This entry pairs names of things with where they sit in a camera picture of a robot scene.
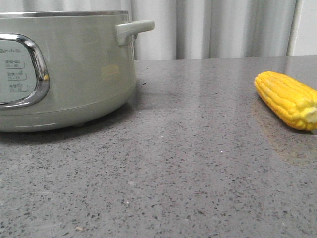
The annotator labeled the green electric cooking pot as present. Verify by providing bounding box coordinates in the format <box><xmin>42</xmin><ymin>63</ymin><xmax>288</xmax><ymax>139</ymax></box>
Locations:
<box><xmin>0</xmin><ymin>11</ymin><xmax>155</xmax><ymax>132</ymax></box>

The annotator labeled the yellow corn cob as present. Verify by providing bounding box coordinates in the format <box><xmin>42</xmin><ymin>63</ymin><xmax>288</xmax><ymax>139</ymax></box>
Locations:
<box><xmin>254</xmin><ymin>71</ymin><xmax>317</xmax><ymax>131</ymax></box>

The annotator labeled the white curtain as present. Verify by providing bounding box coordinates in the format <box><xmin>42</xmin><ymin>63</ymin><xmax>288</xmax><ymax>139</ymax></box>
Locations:
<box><xmin>0</xmin><ymin>0</ymin><xmax>317</xmax><ymax>60</ymax></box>

